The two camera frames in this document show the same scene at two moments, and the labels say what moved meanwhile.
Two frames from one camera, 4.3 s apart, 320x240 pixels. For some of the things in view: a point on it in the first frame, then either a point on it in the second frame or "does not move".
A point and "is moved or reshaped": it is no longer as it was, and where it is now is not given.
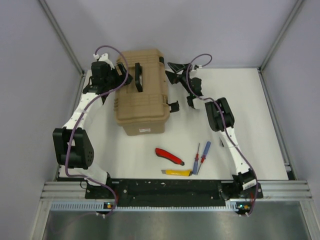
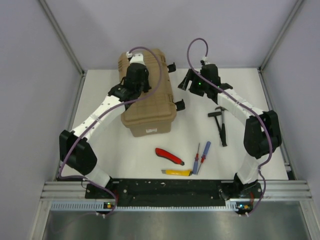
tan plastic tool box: (142, 107) is moved or reshaped
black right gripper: (174, 78) → (190, 76)
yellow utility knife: (177, 172) does not move
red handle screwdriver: (197, 158) does not move
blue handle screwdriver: (203, 157) does not move
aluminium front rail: (271, 190) does not move
